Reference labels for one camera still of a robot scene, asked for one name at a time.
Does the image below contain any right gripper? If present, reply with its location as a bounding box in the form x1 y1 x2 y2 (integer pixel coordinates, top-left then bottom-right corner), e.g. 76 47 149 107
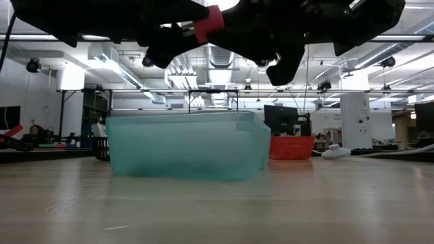
208 0 407 86

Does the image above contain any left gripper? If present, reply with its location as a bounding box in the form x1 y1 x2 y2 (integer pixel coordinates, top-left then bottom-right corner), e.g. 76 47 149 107
67 0 210 70

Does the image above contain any small pink-red round object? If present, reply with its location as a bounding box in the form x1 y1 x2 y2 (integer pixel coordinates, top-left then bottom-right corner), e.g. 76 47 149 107
193 4 226 45

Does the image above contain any teal translucent plastic bin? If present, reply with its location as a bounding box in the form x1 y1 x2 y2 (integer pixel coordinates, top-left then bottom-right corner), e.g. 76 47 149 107
105 110 273 182

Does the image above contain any black computer monitor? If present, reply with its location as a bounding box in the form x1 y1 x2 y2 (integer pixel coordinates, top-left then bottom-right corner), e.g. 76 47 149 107
264 104 300 137
0 105 22 131
414 101 434 138

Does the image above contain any red plastic basket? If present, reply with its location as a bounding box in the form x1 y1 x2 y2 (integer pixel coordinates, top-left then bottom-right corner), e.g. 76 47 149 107
269 136 315 161

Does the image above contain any white square pillar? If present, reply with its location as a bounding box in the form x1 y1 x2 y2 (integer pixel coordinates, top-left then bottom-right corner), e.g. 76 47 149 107
340 69 374 150

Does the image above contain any black mesh container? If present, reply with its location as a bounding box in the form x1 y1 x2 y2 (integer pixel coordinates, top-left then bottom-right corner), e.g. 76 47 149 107
92 136 111 161

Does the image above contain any person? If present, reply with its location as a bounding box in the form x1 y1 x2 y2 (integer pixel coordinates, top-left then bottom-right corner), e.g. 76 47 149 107
20 124 47 146

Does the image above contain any black background table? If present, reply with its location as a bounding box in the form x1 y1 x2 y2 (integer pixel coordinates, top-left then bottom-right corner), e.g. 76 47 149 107
0 147 96 164

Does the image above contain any red background object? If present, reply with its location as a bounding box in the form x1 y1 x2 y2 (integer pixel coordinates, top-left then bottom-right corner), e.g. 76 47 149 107
3 123 25 138

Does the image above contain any silver ventilation duct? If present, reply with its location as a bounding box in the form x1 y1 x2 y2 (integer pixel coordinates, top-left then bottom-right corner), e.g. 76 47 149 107
203 43 238 108

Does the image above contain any black background workstation frame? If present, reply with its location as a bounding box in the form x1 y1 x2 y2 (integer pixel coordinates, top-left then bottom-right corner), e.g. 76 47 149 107
56 87 434 138

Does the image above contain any white round puck switch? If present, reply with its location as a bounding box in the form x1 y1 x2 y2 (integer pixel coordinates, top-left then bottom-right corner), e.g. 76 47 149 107
321 143 352 160

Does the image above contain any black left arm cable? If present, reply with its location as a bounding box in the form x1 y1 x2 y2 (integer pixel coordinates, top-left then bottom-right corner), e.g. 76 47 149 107
0 12 17 74

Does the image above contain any white switch cable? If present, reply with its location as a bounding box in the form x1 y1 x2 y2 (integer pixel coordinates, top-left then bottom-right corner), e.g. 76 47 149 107
311 142 434 159

